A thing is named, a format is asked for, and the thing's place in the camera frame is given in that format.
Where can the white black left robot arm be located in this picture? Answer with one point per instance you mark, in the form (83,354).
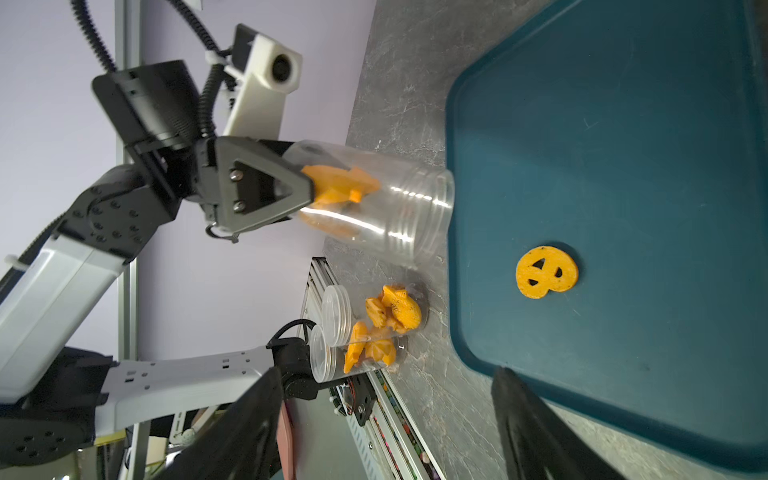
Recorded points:
(56,399)

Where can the clear cookie jar back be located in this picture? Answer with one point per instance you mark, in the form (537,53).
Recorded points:
(371,312)

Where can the teal plastic tray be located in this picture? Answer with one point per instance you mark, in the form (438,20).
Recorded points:
(632,135)

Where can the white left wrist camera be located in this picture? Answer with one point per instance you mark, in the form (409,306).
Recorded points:
(266,72)

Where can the orange pretzel shaped cookie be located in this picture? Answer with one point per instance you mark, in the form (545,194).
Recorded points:
(545,269)

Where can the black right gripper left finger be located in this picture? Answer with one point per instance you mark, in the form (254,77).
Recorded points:
(242,443)

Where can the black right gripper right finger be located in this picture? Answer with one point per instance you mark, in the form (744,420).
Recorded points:
(536,443)

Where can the clear cookie jar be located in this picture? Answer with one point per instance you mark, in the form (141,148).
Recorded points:
(335,363)
(391,207)
(371,312)

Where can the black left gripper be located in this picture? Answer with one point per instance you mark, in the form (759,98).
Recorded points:
(247,184)

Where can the clear cookie jar front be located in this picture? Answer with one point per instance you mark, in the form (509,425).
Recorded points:
(335,363)

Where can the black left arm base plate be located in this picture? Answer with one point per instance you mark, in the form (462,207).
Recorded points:
(354,397)

